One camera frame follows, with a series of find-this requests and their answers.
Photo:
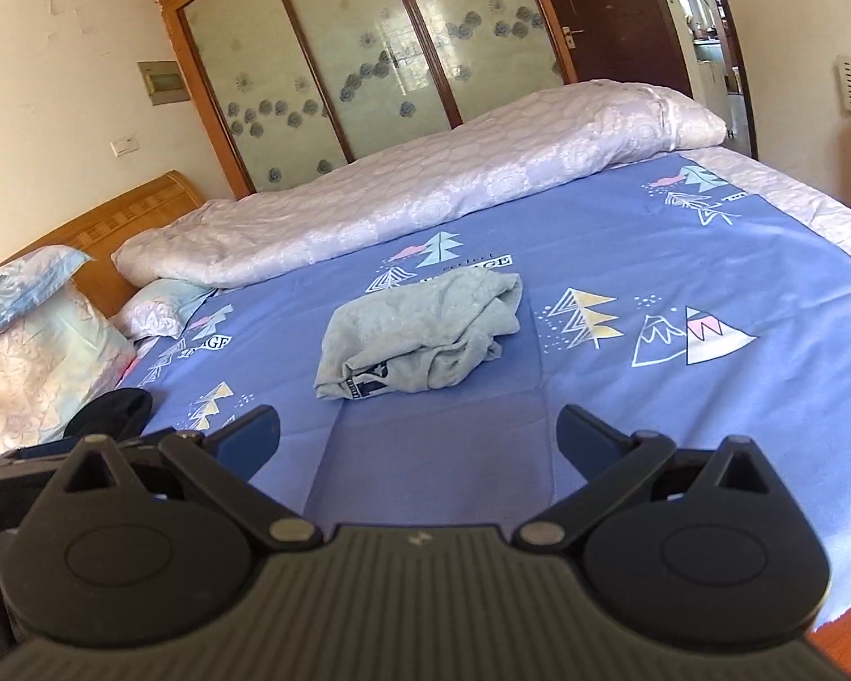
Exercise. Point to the small white blue pillow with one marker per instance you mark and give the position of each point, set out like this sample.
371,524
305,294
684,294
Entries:
160,309

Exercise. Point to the dark brown door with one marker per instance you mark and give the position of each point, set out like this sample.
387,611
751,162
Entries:
623,40

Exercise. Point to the grey sweatpants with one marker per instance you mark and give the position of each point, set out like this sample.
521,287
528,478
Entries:
425,336

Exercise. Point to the wooden headboard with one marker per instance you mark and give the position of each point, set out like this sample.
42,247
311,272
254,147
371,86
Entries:
103,229

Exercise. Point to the wall electrical panel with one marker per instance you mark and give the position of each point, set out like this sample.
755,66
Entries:
164,82

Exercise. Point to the floral pillow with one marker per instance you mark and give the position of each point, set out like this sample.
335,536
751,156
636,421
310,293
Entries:
57,351

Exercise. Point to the black garment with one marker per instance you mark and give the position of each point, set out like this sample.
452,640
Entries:
120,414

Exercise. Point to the white wall switch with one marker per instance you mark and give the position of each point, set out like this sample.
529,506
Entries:
125,146

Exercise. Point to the blue patterned bed sheet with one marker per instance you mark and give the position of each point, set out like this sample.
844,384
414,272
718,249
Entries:
699,295

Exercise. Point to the white rolled quilt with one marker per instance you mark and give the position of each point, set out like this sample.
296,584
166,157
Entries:
544,140

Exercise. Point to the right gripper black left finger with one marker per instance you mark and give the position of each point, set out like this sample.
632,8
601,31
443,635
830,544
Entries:
214,470

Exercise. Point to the wooden wardrobe with glass doors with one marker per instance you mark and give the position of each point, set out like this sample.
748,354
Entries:
289,90

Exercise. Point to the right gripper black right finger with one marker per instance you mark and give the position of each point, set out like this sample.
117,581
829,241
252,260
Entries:
622,471

